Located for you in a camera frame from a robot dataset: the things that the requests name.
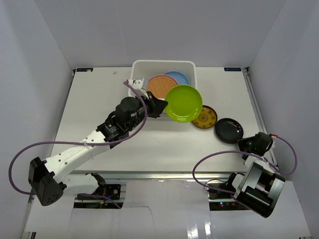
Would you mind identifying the orange woven round plate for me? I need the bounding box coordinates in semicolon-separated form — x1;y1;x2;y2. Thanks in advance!
147;85;173;99

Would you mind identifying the lime green round plate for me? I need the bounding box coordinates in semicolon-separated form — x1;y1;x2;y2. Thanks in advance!
165;85;203;123

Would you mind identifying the black round plate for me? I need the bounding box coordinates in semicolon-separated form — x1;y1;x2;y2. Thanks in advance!
214;118;244;144

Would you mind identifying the pink round plate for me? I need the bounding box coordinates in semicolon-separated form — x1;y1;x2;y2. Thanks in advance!
148;74;178;87

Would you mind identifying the blue round plate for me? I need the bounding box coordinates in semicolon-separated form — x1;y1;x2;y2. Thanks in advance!
165;71;190;85

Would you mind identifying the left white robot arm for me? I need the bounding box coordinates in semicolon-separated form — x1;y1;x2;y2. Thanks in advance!
28;92;168;206

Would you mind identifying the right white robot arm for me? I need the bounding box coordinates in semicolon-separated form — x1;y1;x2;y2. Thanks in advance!
225;132;285;218

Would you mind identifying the white plastic bin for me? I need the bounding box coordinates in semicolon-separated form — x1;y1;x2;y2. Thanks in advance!
131;60;197;92

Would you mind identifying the brown gold patterned plate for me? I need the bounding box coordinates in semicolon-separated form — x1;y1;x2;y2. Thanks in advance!
191;105;218;129

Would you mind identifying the right blue corner label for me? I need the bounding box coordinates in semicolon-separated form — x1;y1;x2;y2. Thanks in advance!
224;67;242;72

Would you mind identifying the blue corner label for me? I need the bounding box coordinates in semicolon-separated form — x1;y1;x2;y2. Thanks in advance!
224;67;242;72
76;68;94;72

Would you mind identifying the left blue corner label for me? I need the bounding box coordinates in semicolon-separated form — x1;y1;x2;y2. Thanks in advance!
76;68;94;72

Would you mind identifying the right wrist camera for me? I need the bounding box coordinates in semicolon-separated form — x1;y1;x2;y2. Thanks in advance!
269;134;278;149

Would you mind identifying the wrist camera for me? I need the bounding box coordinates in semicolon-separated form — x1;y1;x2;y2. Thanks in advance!
269;134;278;149
124;78;149;99

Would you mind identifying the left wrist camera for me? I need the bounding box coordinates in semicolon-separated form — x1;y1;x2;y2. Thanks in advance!
124;78;149;99

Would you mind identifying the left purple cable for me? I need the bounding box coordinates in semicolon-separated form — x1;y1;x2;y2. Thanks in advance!
8;79;149;209

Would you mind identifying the purple cable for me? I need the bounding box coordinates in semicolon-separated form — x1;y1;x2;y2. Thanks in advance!
192;135;299;196
8;79;149;209

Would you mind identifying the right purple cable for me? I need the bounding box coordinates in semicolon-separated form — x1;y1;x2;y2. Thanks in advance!
192;135;299;196

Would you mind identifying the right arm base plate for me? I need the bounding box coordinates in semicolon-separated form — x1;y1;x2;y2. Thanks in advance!
204;179;248;211

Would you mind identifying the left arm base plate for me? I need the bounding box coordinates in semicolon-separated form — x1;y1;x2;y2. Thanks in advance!
74;173;123;209

